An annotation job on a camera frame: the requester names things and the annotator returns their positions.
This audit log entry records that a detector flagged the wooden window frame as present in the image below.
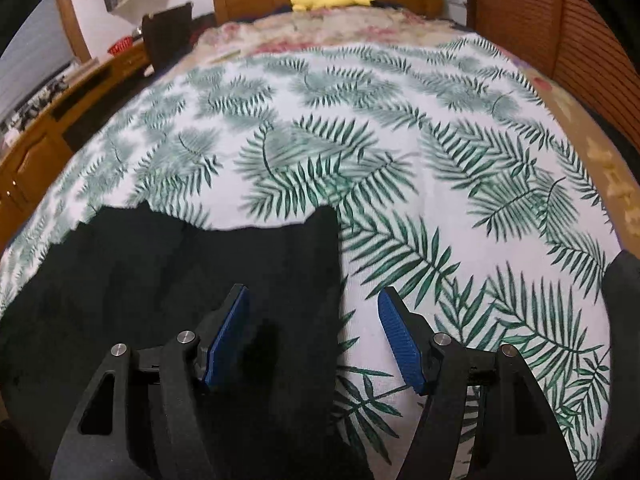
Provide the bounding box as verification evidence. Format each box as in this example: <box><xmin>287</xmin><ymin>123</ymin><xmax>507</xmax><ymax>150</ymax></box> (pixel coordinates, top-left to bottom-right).
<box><xmin>54</xmin><ymin>0</ymin><xmax>93</xmax><ymax>63</ymax></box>

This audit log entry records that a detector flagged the wooden desk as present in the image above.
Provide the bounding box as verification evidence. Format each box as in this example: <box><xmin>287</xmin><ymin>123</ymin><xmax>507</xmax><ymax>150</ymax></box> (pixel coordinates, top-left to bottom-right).
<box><xmin>0</xmin><ymin>40</ymin><xmax>153</xmax><ymax>256</ymax></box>

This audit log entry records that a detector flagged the grey window blind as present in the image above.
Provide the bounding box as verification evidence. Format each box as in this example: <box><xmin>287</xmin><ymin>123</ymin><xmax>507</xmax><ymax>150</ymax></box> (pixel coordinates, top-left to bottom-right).
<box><xmin>0</xmin><ymin>0</ymin><xmax>73</xmax><ymax>126</ymax></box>

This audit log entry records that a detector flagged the dark cloth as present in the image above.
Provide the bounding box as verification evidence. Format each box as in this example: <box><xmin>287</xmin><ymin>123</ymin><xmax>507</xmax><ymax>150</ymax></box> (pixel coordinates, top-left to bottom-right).
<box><xmin>602</xmin><ymin>250</ymin><xmax>640</xmax><ymax>480</ymax></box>

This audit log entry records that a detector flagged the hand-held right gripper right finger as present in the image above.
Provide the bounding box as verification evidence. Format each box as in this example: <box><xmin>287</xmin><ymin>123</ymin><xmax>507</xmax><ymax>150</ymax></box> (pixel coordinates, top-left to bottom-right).
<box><xmin>377</xmin><ymin>286</ymin><xmax>578</xmax><ymax>480</ymax></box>

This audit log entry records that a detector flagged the leaf print bed sheet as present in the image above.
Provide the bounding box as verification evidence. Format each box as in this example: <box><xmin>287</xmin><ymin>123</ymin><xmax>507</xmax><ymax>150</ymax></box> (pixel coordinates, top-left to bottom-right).
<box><xmin>0</xmin><ymin>32</ymin><xmax>617</xmax><ymax>480</ymax></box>

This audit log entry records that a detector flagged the floral blanket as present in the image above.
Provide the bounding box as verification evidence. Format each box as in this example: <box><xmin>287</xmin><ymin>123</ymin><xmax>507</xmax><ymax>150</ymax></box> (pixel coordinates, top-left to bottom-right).
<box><xmin>192</xmin><ymin>7</ymin><xmax>640</xmax><ymax>257</ymax></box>

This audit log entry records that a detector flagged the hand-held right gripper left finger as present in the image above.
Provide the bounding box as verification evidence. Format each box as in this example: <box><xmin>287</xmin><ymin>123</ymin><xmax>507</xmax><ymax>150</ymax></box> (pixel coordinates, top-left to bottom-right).
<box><xmin>50</xmin><ymin>284</ymin><xmax>251</xmax><ymax>480</ymax></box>

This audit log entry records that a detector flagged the dark chair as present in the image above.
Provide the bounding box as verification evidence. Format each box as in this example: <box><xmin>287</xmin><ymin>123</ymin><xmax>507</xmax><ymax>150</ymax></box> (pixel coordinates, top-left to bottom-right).
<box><xmin>141</xmin><ymin>2</ymin><xmax>195</xmax><ymax>73</ymax></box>

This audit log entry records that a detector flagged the wooden louvered wardrobe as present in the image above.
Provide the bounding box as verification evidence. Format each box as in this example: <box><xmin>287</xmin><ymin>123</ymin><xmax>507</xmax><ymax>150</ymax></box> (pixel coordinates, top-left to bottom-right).
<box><xmin>457</xmin><ymin>0</ymin><xmax>640</xmax><ymax>146</ymax></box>

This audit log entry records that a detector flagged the black buttoned garment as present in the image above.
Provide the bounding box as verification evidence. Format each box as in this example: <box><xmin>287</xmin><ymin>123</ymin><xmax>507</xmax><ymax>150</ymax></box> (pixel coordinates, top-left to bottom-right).
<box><xmin>0</xmin><ymin>203</ymin><xmax>376</xmax><ymax>480</ymax></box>

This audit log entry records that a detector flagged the dark desk clutter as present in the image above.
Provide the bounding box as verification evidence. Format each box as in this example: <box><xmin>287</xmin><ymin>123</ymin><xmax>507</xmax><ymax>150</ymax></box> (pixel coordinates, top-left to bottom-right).
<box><xmin>0</xmin><ymin>77</ymin><xmax>68</xmax><ymax>133</ymax></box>

